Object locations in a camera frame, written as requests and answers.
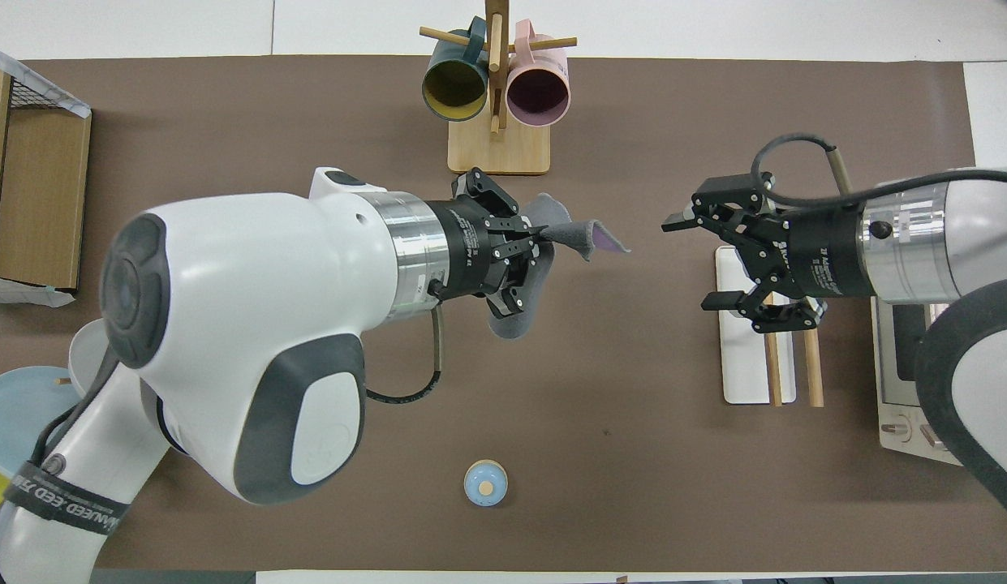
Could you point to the light blue plate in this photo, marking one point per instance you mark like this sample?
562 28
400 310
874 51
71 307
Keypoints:
20 414

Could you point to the small blue lidded jar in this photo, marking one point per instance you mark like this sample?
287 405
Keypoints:
486 483

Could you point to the dark teal mug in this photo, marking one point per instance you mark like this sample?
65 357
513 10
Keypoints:
454 85

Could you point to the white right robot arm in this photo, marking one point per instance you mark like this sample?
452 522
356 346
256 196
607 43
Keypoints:
974 243

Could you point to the pink mug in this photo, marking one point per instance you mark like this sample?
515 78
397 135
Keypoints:
538 91

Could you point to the pale grey plate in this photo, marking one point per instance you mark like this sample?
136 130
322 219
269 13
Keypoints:
85 357

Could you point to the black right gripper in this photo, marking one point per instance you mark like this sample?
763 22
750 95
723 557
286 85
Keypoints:
819 251

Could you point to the purple and grey towel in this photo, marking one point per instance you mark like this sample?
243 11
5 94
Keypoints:
511 324

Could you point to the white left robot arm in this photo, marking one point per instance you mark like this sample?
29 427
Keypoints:
251 324

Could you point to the wooden mug tree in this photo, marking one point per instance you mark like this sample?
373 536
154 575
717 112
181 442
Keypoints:
499 150

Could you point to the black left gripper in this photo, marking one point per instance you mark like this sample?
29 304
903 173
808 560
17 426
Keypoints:
458 251

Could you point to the white towel rack wooden bars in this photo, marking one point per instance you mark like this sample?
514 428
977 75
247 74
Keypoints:
742 365

